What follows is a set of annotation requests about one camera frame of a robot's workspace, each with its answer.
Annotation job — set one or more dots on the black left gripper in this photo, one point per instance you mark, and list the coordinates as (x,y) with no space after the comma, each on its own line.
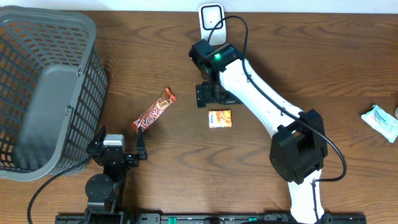
(141,152)

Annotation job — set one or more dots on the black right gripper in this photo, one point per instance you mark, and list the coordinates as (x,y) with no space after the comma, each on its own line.
(203,96)

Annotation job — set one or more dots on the orange white small packet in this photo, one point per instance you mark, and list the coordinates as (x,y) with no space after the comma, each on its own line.
(220,119)

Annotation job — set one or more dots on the red brown candy bar wrapper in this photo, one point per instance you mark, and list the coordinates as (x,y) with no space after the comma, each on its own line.
(153,113)

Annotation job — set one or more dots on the light green wet wipes pack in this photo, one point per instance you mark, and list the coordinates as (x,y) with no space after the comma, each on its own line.
(382,122)

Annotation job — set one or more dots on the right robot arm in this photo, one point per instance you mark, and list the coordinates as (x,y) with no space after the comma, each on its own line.
(297,148)

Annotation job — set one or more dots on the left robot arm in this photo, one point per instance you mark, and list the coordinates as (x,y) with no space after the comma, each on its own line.
(105,190)

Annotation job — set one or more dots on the white barcode scanner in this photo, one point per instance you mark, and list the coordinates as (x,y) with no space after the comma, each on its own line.
(209,15)

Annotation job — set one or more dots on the grey plastic mesh basket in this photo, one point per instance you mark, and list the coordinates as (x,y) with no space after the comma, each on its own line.
(53,88)

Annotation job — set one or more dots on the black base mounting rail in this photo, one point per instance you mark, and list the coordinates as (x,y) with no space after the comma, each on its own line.
(155,218)

